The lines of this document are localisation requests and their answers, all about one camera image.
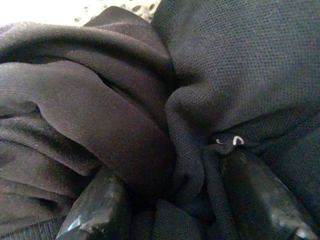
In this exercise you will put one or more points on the white perforated laundry basket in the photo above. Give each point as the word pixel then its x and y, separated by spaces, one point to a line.
pixel 117 10

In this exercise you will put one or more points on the black mesh knit garment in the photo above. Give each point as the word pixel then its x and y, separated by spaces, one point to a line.
pixel 237 75

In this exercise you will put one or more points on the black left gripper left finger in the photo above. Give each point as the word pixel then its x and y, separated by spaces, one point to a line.
pixel 95 210

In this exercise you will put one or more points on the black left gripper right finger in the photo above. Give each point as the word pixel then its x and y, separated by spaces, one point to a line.
pixel 260 200

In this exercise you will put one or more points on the dark brown smooth garment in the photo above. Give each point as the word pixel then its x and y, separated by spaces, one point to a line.
pixel 87 112

